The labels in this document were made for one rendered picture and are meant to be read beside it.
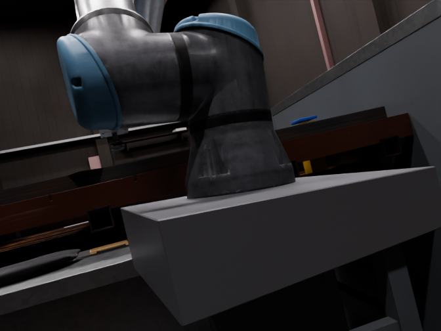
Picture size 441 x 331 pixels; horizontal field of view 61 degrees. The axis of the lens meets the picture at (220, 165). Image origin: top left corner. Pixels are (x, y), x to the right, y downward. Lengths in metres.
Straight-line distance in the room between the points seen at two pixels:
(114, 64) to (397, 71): 0.83
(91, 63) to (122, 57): 0.03
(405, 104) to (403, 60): 0.11
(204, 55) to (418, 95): 0.71
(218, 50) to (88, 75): 0.16
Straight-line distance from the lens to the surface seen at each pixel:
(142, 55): 0.46
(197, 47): 0.48
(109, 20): 0.51
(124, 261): 0.66
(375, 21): 5.37
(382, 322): 1.18
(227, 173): 0.45
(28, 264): 0.78
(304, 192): 0.33
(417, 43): 1.06
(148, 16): 1.00
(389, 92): 1.15
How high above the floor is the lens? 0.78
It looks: 1 degrees up
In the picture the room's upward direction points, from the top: 13 degrees counter-clockwise
